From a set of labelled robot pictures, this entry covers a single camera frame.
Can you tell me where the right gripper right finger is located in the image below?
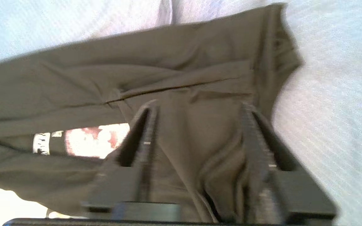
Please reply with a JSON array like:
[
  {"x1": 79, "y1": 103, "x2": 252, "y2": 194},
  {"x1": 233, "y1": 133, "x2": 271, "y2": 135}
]
[{"x1": 240, "y1": 103, "x2": 337, "y2": 225}]

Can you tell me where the dark olive printed garment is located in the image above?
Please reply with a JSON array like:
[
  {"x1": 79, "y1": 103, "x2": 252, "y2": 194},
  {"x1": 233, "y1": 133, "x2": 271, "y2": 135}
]
[{"x1": 0, "y1": 3, "x2": 304, "y2": 224}]

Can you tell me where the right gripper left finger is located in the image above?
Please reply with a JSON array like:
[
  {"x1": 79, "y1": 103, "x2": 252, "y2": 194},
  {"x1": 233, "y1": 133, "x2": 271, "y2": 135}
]
[{"x1": 81, "y1": 100, "x2": 181, "y2": 220}]

